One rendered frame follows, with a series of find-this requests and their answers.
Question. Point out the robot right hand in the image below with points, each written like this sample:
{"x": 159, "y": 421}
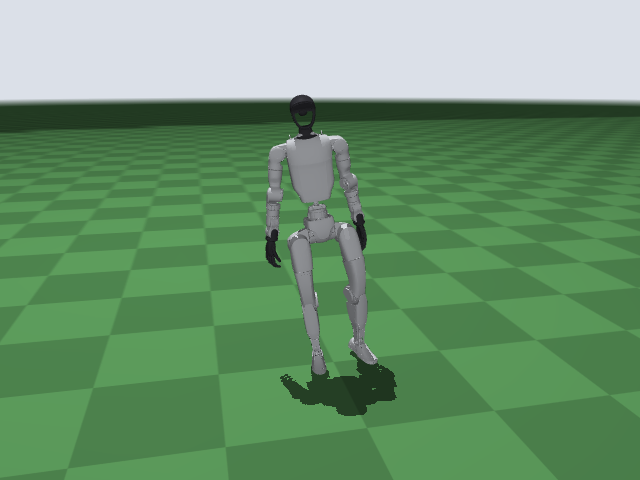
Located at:
{"x": 271, "y": 248}

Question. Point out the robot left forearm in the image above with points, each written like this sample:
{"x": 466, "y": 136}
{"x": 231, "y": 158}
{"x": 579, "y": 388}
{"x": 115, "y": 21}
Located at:
{"x": 353, "y": 202}

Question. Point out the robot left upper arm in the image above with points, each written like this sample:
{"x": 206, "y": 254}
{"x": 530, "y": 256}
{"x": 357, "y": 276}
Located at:
{"x": 347, "y": 179}

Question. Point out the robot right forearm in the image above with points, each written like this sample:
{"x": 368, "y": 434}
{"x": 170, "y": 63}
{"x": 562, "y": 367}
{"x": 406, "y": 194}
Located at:
{"x": 272, "y": 216}

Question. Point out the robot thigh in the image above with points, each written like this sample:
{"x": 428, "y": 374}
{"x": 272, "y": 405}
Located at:
{"x": 302, "y": 264}
{"x": 353, "y": 260}

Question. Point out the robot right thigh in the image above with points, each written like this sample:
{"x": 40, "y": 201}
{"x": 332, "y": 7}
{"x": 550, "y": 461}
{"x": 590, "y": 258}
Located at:
{"x": 302, "y": 264}

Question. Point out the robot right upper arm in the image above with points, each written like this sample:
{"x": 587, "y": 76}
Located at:
{"x": 276, "y": 155}

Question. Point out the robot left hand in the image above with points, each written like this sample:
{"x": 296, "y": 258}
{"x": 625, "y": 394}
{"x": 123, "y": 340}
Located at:
{"x": 361, "y": 230}

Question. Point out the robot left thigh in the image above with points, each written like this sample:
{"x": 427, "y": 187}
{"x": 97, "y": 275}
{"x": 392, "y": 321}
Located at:
{"x": 353, "y": 260}

